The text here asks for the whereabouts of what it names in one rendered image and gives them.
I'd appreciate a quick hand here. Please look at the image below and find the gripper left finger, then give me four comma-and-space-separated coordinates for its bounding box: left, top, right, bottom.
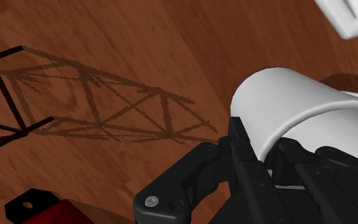
133, 116, 291, 224

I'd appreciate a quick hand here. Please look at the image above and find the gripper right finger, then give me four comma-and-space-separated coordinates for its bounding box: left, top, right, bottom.
265, 137, 358, 224

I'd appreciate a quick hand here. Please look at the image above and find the white curved rounded object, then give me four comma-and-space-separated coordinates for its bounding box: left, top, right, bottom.
230, 67, 358, 163

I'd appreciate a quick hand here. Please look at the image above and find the red robot stand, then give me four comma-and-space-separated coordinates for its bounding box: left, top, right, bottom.
4, 188, 97, 224

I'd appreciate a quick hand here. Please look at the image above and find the white box-shaped fixture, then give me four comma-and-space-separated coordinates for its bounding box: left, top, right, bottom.
313, 0, 358, 40

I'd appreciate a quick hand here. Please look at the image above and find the black metal bar frame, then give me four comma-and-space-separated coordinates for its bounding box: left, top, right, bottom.
0, 45, 55, 157

